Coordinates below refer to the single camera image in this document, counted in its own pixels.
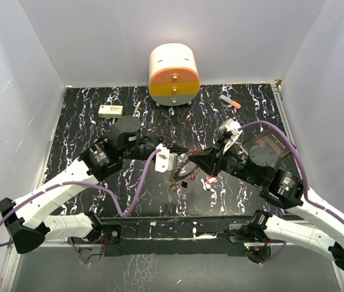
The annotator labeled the round three-colour drawer cabinet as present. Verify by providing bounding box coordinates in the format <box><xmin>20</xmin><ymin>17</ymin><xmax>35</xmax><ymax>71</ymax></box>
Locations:
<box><xmin>149</xmin><ymin>43</ymin><xmax>200</xmax><ymax>107</ymax></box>

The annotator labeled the aluminium frame rail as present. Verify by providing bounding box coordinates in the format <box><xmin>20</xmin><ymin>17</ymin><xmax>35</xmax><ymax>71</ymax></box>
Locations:
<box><xmin>0</xmin><ymin>233</ymin><xmax>344</xmax><ymax>291</ymax></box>

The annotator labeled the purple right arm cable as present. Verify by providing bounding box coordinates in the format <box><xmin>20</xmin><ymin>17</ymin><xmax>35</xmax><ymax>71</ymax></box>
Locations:
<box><xmin>238</xmin><ymin>120</ymin><xmax>344</xmax><ymax>265</ymax></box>

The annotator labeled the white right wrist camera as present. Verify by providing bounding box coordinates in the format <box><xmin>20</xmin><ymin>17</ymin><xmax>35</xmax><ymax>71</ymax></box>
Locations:
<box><xmin>219</xmin><ymin>119</ymin><xmax>242</xmax><ymax>154</ymax></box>

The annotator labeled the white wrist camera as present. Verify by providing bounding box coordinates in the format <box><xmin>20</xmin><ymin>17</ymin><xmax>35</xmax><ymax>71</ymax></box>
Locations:
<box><xmin>155</xmin><ymin>144</ymin><xmax>178</xmax><ymax>173</ymax></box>
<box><xmin>219</xmin><ymin>119</ymin><xmax>242</xmax><ymax>154</ymax></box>

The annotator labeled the white small cardboard box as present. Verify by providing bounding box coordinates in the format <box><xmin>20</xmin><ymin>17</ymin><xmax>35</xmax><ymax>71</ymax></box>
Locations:
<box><xmin>98</xmin><ymin>105</ymin><xmax>124</xmax><ymax>119</ymax></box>

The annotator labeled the yellow and white pen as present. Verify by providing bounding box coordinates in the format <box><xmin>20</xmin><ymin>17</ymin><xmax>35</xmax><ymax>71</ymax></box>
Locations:
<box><xmin>133</xmin><ymin>101</ymin><xmax>141</xmax><ymax>116</ymax></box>

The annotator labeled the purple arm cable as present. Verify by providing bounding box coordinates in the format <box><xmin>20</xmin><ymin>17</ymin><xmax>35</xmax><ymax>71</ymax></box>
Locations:
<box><xmin>0</xmin><ymin>147</ymin><xmax>163</xmax><ymax>265</ymax></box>
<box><xmin>238</xmin><ymin>120</ymin><xmax>344</xmax><ymax>265</ymax></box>

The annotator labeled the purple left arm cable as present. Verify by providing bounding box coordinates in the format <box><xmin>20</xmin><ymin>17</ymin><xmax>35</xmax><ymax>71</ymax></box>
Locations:
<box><xmin>0</xmin><ymin>147</ymin><xmax>163</xmax><ymax>265</ymax></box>

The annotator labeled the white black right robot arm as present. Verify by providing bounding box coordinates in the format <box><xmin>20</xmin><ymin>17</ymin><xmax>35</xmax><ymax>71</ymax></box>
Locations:
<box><xmin>189</xmin><ymin>139</ymin><xmax>344</xmax><ymax>271</ymax></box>

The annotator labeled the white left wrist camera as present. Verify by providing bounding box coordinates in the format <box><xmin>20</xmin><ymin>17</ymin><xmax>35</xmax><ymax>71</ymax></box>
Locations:
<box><xmin>155</xmin><ymin>144</ymin><xmax>178</xmax><ymax>173</ymax></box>

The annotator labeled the dark paperback book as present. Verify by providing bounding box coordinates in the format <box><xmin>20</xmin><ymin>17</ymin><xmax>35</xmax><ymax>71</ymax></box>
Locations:
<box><xmin>241</xmin><ymin>128</ymin><xmax>291</xmax><ymax>158</ymax></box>

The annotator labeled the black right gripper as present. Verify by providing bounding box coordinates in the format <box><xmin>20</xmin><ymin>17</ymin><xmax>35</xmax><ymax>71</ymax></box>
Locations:
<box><xmin>189</xmin><ymin>136</ymin><xmax>262</xmax><ymax>187</ymax></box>

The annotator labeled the orange and grey marker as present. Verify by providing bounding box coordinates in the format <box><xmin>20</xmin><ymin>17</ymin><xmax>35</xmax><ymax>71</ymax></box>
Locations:
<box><xmin>219</xmin><ymin>95</ymin><xmax>242</xmax><ymax>110</ymax></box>

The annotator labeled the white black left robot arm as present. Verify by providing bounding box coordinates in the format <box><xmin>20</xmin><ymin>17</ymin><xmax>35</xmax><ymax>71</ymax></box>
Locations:
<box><xmin>0</xmin><ymin>116</ymin><xmax>189</xmax><ymax>254</ymax></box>

